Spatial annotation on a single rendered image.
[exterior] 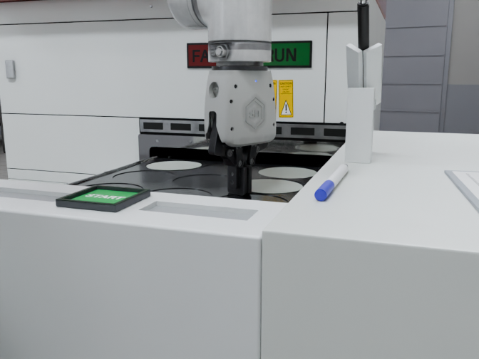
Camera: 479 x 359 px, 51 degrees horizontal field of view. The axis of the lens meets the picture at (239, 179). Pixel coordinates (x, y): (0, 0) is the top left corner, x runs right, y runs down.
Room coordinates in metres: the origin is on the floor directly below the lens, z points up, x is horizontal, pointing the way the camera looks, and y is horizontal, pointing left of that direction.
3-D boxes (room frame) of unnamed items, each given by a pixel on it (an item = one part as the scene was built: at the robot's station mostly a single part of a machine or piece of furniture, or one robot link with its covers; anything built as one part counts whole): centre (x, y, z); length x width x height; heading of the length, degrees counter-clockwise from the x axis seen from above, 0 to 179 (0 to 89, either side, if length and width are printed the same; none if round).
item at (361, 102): (0.58, -0.14, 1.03); 0.06 x 0.04 x 0.13; 161
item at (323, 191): (0.45, -0.09, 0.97); 0.14 x 0.01 x 0.01; 160
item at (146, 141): (0.97, 0.00, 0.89); 0.44 x 0.02 x 0.10; 71
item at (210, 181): (0.77, 0.05, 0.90); 0.34 x 0.34 x 0.01; 71
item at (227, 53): (0.68, 0.00, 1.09); 0.09 x 0.08 x 0.03; 136
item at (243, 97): (0.68, 0.00, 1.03); 0.10 x 0.07 x 0.11; 136
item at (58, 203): (0.40, 0.11, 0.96); 0.06 x 0.06 x 0.01; 71
